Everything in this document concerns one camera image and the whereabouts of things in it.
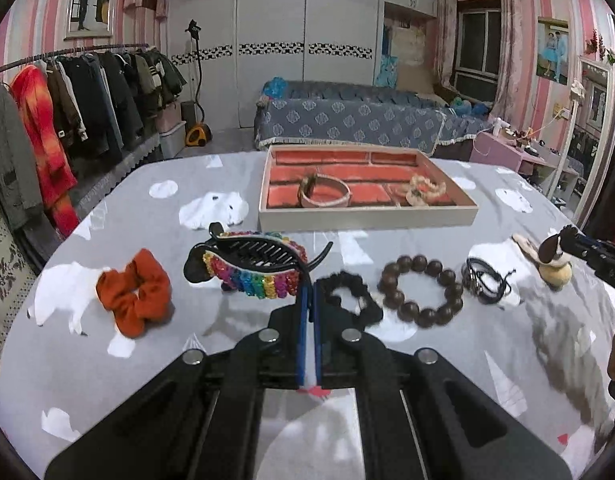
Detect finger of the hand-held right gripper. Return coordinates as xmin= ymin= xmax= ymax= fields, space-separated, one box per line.
xmin=560 ymin=225 xmax=615 ymax=288

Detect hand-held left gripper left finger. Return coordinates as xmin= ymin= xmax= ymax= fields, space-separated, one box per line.
xmin=45 ymin=280 xmax=313 ymax=480

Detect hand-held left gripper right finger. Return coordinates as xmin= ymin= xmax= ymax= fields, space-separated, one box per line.
xmin=312 ymin=282 xmax=573 ymax=480

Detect beige round plush hair clip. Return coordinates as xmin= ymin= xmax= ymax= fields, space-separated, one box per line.
xmin=512 ymin=232 xmax=573 ymax=289

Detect black scrunchie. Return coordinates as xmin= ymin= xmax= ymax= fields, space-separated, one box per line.
xmin=315 ymin=270 xmax=384 ymax=328

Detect rainbow sequin hair band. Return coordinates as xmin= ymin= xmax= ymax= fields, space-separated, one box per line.
xmin=202 ymin=231 xmax=308 ymax=301

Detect black hair claw clip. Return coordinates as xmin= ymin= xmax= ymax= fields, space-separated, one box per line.
xmin=184 ymin=222 xmax=334 ymax=286

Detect brown wooden bead bracelet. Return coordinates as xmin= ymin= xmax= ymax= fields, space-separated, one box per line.
xmin=379 ymin=255 xmax=464 ymax=329

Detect beige jewelry tray red lining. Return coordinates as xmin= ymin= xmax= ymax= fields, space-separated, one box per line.
xmin=258 ymin=145 xmax=481 ymax=233

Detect black cord bracelet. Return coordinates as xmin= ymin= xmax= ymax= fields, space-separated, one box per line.
xmin=461 ymin=256 xmax=514 ymax=306

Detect orange scrunchie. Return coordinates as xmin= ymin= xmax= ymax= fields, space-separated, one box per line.
xmin=96 ymin=248 xmax=172 ymax=339

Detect white framed mirror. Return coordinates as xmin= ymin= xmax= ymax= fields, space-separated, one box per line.
xmin=562 ymin=55 xmax=615 ymax=213

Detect pink side table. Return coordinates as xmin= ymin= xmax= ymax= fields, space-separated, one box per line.
xmin=470 ymin=130 xmax=581 ymax=196

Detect beige scrunchie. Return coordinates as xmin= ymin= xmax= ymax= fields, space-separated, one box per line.
xmin=400 ymin=174 xmax=447 ymax=207

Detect grey printed tablecloth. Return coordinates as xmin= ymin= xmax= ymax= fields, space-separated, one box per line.
xmin=0 ymin=150 xmax=615 ymax=480

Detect bed with blue cover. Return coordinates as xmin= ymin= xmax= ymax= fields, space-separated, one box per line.
xmin=255 ymin=80 xmax=493 ymax=158

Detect red artificial flowers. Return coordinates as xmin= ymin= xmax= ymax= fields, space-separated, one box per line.
xmin=585 ymin=29 xmax=615 ymax=66

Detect yellow black garment steamer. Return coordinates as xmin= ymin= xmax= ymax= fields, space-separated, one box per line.
xmin=184 ymin=19 xmax=213 ymax=148

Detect pink floral curtain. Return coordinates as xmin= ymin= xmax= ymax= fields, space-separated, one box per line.
xmin=437 ymin=0 xmax=529 ymax=117

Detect white storage box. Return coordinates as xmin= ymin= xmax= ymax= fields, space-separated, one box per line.
xmin=160 ymin=121 xmax=188 ymax=158

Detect white wardrobe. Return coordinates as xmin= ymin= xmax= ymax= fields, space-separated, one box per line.
xmin=170 ymin=0 xmax=438 ymax=131

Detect grey lace-trimmed cover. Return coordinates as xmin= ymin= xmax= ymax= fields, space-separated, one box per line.
xmin=70 ymin=132 xmax=163 ymax=206

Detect pink storage box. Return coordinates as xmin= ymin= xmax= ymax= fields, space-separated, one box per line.
xmin=155 ymin=102 xmax=183 ymax=133

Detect large window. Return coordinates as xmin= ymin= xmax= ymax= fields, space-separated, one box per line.
xmin=455 ymin=7 xmax=503 ymax=103

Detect blue hanging cloth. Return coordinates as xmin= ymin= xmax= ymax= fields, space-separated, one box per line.
xmin=375 ymin=20 xmax=399 ymax=88

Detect brown floral patterned cloth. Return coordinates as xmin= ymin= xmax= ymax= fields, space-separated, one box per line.
xmin=0 ymin=180 xmax=44 ymax=396

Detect row of hanging clothes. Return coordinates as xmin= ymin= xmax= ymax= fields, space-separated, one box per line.
xmin=0 ymin=47 xmax=188 ymax=233

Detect metal clothes rack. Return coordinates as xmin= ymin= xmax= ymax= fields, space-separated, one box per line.
xmin=0 ymin=42 xmax=153 ymax=81

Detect pink leather bracelet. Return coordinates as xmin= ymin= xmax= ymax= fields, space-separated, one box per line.
xmin=298 ymin=172 xmax=351 ymax=208

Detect wall poster of couple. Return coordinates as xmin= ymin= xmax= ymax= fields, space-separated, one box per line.
xmin=536 ymin=17 xmax=571 ymax=86

